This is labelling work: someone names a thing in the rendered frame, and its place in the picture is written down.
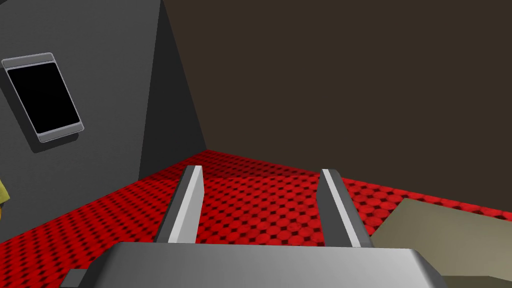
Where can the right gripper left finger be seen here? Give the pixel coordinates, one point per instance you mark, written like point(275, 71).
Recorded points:
point(184, 212)

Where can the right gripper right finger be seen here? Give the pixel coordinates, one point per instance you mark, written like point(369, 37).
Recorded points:
point(340, 212)

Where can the olive beige table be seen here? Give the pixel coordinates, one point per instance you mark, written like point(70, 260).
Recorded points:
point(448, 240)

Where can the yellow object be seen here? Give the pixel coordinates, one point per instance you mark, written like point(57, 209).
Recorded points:
point(2, 195)

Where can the black wall screen grey frame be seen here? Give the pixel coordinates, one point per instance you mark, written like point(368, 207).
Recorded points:
point(43, 97)

